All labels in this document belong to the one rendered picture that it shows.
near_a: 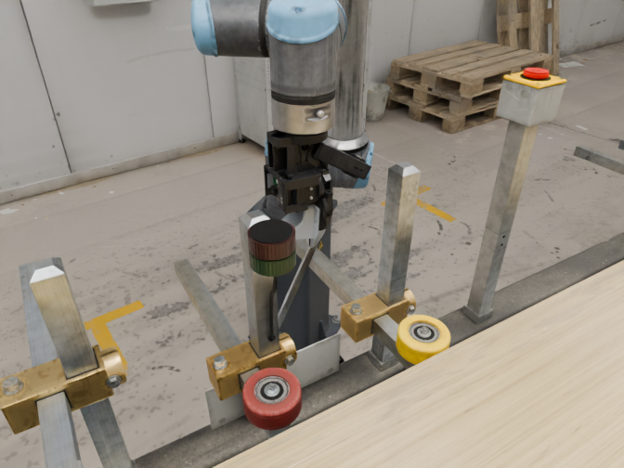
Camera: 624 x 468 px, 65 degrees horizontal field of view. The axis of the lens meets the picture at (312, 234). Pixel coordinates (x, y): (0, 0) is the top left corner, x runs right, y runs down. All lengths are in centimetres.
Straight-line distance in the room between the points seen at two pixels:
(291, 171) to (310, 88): 13
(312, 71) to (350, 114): 78
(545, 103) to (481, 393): 47
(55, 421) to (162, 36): 297
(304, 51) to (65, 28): 268
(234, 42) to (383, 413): 57
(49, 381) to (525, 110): 79
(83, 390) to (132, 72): 285
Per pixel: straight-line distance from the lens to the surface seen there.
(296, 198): 72
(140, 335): 216
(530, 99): 88
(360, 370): 99
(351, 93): 140
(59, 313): 62
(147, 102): 347
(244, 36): 79
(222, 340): 83
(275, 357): 78
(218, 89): 365
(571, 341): 85
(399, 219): 78
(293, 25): 64
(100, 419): 75
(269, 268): 60
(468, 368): 75
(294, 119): 67
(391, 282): 85
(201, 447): 90
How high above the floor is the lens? 144
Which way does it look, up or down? 33 degrees down
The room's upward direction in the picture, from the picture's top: straight up
